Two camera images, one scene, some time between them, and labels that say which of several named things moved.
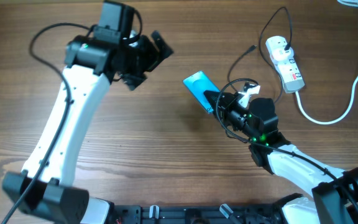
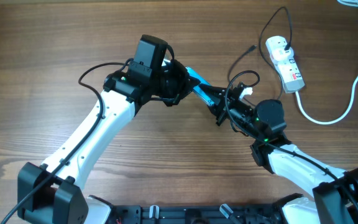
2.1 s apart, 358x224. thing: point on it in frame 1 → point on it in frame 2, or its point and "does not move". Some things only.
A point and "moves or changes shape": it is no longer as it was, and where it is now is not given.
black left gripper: x=154 y=56 → x=184 y=84
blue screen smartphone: x=199 y=83 moves or changes shape
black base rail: x=207 y=214 does not move
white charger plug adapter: x=281 y=55 does not move
